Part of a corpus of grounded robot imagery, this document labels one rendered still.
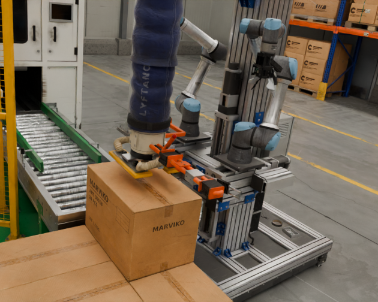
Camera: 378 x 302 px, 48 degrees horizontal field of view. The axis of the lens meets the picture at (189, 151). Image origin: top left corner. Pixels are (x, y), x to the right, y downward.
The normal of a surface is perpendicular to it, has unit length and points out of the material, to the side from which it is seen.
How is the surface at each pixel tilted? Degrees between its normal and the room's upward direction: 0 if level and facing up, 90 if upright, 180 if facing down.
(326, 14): 90
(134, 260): 90
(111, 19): 90
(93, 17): 90
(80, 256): 0
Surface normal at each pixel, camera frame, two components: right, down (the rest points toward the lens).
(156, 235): 0.55, 0.36
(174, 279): 0.11, -0.93
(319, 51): -0.76, 0.15
